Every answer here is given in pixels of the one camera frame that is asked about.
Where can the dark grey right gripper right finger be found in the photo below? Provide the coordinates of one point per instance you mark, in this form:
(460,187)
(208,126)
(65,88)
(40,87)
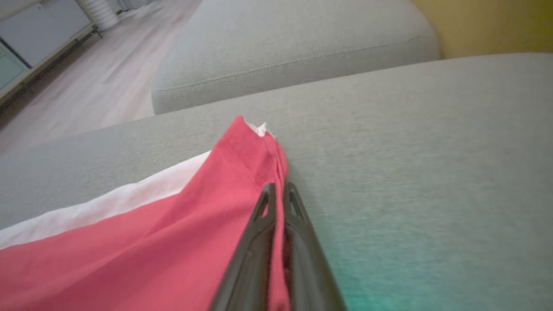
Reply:
(309,272)

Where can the small grey sofa seat cushion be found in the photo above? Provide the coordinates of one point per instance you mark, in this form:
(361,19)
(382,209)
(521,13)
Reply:
(293,39)

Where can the white low cabinet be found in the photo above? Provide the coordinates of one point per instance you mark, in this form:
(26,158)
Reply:
(39,30)

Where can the red white basketball jersey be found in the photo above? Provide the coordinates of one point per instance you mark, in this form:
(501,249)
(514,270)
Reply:
(173,242)

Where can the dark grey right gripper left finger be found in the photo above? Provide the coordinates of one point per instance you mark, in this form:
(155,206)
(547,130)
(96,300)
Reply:
(252,268)

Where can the large grey sofa seat cushion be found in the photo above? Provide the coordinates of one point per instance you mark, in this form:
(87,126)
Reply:
(410,151)

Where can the white ribbed cylinder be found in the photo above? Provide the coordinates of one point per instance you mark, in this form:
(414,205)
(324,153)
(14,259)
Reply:
(101,12)

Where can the yellow sofa backrest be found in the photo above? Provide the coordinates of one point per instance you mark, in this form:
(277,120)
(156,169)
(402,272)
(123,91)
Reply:
(492,26)

